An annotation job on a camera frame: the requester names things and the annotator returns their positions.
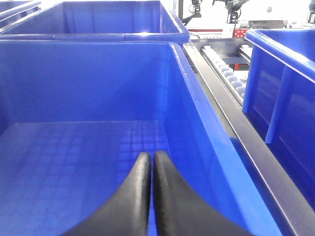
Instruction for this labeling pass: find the blue bin right of target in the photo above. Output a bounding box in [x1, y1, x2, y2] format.
[243, 29, 315, 204]

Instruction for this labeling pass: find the right steel shelf rack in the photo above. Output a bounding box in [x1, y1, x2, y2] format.
[184, 38, 315, 236]

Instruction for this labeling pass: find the white roller track right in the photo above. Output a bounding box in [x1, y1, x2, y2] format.
[201, 46, 246, 106]

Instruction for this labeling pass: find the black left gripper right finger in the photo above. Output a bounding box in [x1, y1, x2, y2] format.
[153, 151, 251, 236]

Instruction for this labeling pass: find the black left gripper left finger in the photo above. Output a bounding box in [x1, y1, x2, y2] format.
[63, 152, 152, 236]

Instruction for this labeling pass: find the large blue target bin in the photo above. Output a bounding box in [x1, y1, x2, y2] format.
[0, 40, 281, 236]

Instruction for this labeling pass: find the blue bin behind target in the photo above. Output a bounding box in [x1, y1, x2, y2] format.
[0, 0, 190, 44]

